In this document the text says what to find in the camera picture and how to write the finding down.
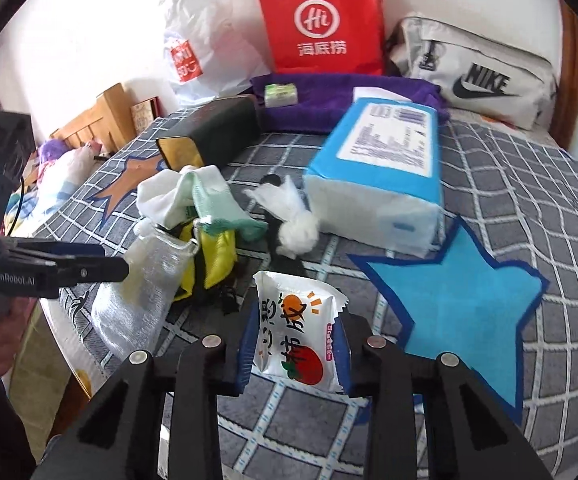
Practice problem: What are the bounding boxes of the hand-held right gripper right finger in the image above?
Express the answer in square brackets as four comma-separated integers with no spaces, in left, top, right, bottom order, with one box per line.
[336,312,554,480]

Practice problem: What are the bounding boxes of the grey waist bag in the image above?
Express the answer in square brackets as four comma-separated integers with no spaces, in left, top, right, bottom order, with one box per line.
[386,14,560,131]

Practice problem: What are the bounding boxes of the green wrapped packet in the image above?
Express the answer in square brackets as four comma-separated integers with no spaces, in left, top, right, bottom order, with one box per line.
[264,82,298,108]

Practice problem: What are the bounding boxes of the curved wooden headboard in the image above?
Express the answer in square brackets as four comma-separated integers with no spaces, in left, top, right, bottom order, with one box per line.
[551,0,578,151]

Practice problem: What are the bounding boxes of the black cable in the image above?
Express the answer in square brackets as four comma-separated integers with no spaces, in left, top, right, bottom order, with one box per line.
[5,175,26,238]

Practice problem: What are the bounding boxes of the yellow mesh shoe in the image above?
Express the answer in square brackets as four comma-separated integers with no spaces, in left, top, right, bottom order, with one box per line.
[171,217,240,302]

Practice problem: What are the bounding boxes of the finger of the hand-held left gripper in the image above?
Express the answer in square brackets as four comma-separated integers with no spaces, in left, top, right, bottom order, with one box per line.
[44,257,130,287]
[3,240,106,262]

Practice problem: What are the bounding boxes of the white snack packet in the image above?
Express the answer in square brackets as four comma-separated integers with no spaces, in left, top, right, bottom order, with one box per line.
[251,270,350,395]

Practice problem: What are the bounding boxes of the white plastic shopping bag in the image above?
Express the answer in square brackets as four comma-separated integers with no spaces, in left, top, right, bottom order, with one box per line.
[161,0,271,106]

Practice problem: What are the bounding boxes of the dark green box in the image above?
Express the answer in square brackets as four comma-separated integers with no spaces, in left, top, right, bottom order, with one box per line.
[155,95,265,173]

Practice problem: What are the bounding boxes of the silver mesh bag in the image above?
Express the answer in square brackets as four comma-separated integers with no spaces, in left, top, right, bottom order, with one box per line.
[90,225,200,361]

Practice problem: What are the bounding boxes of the pile of colourful cloth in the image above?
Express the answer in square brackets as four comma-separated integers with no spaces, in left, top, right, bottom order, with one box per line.
[22,137,106,223]

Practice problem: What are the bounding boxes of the red paper bag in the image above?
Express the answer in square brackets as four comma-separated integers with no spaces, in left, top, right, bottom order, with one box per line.
[254,0,387,77]

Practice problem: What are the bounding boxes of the knotted white plastic bag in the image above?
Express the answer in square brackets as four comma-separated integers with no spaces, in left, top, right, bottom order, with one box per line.
[244,176,320,257]

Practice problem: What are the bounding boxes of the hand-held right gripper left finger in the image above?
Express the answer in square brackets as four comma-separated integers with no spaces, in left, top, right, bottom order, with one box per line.
[32,305,261,480]

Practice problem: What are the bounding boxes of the purple towel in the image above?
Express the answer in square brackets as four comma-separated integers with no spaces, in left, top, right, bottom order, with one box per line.
[249,72,450,135]

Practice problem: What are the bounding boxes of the blue tissue pack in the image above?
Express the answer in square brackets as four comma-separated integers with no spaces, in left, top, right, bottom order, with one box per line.
[301,87,447,258]

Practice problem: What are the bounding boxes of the mint green sock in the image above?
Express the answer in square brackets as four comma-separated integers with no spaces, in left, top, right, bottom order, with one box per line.
[191,170,268,241]

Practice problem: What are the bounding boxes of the grey checked blanket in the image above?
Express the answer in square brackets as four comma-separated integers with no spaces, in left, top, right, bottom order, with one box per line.
[32,105,578,480]

